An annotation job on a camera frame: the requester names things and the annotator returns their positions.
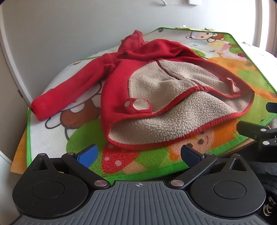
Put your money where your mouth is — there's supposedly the beige fleece cloth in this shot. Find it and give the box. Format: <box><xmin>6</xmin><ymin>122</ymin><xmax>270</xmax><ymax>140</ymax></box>
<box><xmin>175</xmin><ymin>25</ymin><xmax>215</xmax><ymax>31</ymax></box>

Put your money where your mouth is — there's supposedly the red fleece hooded jacket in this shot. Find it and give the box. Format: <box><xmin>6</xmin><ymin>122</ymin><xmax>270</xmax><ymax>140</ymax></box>
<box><xmin>31</xmin><ymin>30</ymin><xmax>255</xmax><ymax>151</ymax></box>

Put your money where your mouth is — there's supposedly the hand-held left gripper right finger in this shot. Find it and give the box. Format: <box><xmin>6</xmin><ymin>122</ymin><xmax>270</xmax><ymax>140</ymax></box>
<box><xmin>168</xmin><ymin>144</ymin><xmax>248</xmax><ymax>191</ymax></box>

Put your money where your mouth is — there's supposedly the white door frame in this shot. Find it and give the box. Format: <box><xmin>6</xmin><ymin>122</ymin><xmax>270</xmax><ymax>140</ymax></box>
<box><xmin>0</xmin><ymin>0</ymin><xmax>33</xmax><ymax>107</ymax></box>

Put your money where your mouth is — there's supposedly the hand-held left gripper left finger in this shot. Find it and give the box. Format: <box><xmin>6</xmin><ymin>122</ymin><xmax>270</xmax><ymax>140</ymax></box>
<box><xmin>32</xmin><ymin>144</ymin><xmax>110</xmax><ymax>191</ymax></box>

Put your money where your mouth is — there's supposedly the cartoon printed play mat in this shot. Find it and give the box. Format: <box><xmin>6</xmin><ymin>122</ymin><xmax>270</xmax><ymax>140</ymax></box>
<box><xmin>26</xmin><ymin>27</ymin><xmax>277</xmax><ymax>184</ymax></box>

